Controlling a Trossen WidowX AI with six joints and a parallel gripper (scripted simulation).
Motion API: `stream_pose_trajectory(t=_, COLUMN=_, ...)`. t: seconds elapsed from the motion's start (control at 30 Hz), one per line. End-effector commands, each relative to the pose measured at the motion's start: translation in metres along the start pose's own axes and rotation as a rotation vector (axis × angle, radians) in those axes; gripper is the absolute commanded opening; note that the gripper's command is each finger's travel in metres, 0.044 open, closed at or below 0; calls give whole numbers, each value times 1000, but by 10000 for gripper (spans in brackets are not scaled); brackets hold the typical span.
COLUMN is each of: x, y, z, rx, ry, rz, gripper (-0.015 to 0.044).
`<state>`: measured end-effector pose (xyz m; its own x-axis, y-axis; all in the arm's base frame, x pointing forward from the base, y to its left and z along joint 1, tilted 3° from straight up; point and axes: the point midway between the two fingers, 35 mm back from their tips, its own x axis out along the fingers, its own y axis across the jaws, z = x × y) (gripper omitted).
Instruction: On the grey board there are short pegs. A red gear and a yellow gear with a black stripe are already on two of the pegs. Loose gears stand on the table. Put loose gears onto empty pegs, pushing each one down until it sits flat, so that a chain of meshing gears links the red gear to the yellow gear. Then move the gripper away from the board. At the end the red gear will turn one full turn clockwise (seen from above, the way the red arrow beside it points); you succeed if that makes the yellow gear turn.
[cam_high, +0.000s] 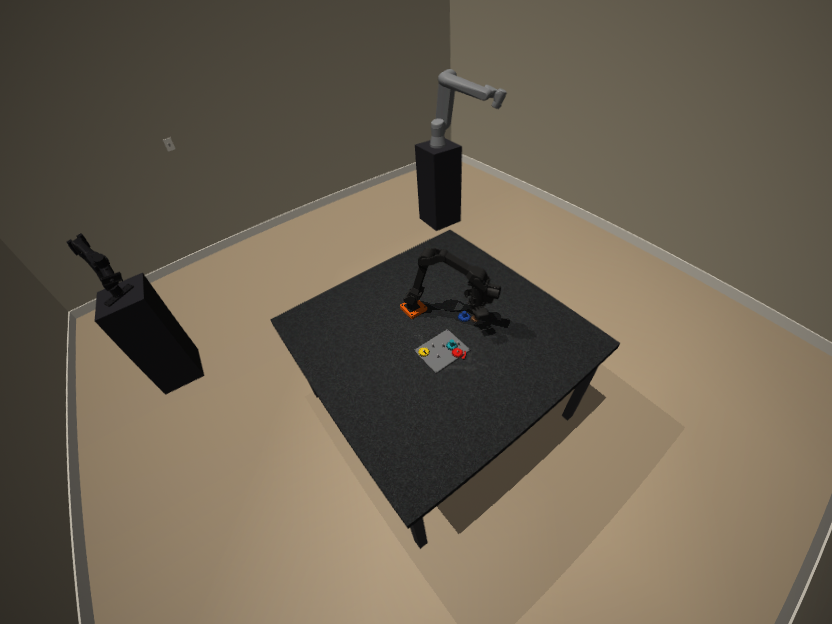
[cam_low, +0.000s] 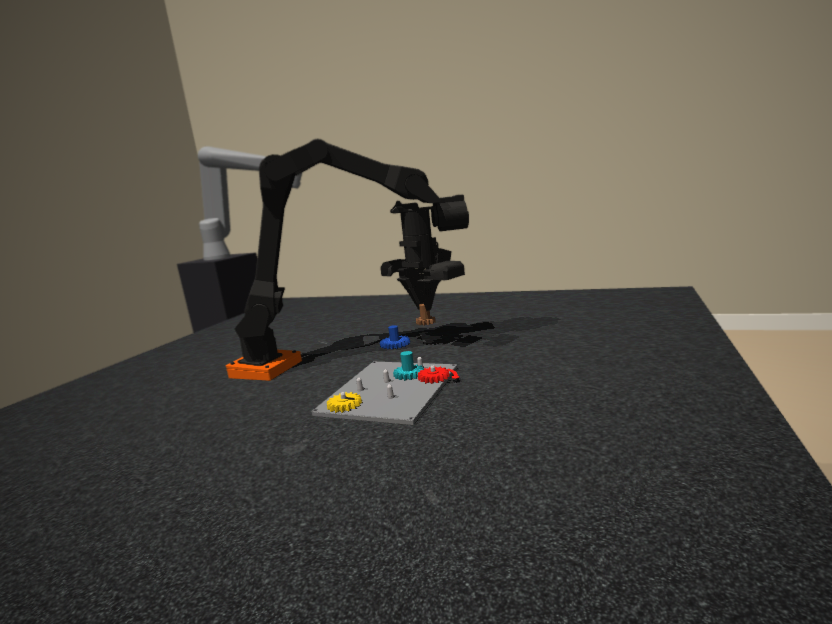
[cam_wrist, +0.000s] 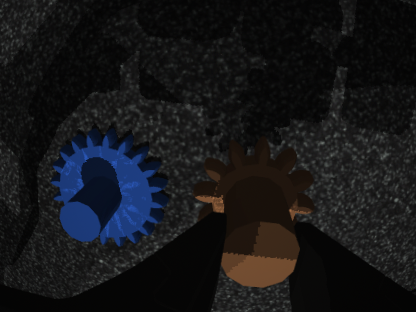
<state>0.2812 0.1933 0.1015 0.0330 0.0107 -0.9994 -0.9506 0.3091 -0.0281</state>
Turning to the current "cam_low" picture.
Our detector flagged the dark blue gear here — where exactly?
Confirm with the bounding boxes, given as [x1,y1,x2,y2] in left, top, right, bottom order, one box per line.
[380,325,410,349]

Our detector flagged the dark brown gear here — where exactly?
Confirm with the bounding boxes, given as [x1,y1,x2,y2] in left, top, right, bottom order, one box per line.
[416,303,436,326]

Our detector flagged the red gear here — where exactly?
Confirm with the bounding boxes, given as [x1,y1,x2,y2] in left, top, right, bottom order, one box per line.
[418,366,450,384]

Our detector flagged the teal gear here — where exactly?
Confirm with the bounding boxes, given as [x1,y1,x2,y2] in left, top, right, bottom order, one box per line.
[393,351,424,381]

